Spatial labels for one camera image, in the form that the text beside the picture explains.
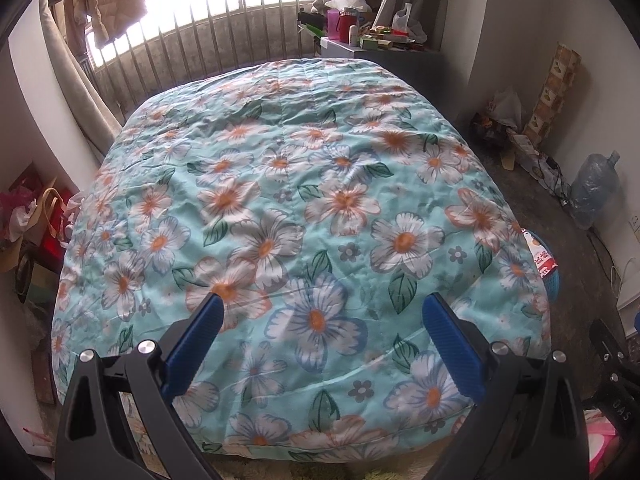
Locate clear water jug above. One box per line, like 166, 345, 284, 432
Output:
570, 152, 620, 231

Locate pile of small boxes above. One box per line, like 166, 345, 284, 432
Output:
359, 25, 426, 52

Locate black cables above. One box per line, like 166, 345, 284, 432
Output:
542, 157, 573, 206

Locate metal railing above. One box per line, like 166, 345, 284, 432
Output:
82, 0, 351, 121

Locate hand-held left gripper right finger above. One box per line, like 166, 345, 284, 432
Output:
421, 292, 588, 480

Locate floral turquoise blanket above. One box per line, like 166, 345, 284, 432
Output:
50, 57, 556, 466

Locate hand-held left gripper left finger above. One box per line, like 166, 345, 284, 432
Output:
55, 292, 226, 480

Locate tan puffer jacket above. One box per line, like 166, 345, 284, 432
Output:
65, 0, 148, 48

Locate grey cabinet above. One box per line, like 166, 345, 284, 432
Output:
320, 35, 446, 68

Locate blue plastic basket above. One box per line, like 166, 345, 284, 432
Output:
520, 227, 563, 301

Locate tall patterned cardboard box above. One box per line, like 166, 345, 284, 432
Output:
522, 42, 581, 146

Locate black and green tool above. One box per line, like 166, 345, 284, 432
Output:
297, 10, 324, 39

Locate red bottle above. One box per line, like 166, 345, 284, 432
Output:
337, 7, 357, 43

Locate cardboard clutter pile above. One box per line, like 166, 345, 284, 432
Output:
472, 112, 546, 171

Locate tan paper gift bag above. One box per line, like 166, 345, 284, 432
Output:
22, 187, 76, 261

